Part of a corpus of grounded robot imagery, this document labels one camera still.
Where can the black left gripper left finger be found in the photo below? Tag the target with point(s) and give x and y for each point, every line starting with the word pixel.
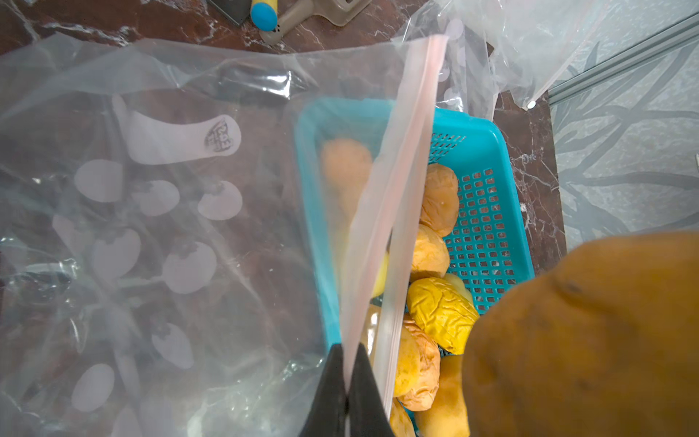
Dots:
pixel 329 407

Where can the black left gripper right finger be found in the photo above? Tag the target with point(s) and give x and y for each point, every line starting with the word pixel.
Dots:
pixel 366 414

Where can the yellow wrinkled potato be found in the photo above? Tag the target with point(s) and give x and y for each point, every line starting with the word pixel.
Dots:
pixel 442 313

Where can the clear zipper bag with dots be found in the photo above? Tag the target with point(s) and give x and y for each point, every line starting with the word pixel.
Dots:
pixel 156 274

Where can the large brown potato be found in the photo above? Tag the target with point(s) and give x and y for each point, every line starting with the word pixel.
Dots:
pixel 603 344

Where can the clear zipper bag rear flat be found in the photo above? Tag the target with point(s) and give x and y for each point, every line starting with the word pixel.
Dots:
pixel 465 82

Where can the clear zipper bag rear upright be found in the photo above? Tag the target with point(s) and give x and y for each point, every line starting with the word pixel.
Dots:
pixel 531 43

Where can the orange potato centre left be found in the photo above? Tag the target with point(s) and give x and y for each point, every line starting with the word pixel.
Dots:
pixel 400 422

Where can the orange potato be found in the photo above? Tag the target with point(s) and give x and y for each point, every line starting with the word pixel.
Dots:
pixel 400 422
pixel 418 369

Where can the green-yellow potato middle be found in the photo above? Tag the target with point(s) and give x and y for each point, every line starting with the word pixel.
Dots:
pixel 380 282

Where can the green-yellow potato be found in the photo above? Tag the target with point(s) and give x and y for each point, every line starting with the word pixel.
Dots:
pixel 458 284
pixel 380 282

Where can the green-yellow potato right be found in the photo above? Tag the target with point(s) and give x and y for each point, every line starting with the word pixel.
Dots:
pixel 458 284

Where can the teal plastic basket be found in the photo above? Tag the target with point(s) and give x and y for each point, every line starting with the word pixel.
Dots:
pixel 488 247

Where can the tan toy rake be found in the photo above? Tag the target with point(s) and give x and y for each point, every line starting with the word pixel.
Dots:
pixel 339 13

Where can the green toy shovel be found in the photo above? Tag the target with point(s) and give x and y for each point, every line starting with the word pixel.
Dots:
pixel 264 14

